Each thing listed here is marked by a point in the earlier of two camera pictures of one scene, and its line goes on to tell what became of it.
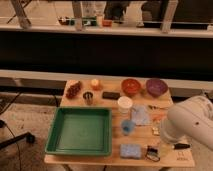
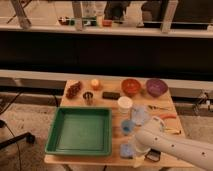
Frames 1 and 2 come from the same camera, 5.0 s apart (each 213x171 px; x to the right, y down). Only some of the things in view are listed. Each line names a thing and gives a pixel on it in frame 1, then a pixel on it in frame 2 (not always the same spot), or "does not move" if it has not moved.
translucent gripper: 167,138 to 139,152
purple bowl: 156,87 does not move
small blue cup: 127,126 does not move
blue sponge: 130,151 does not move
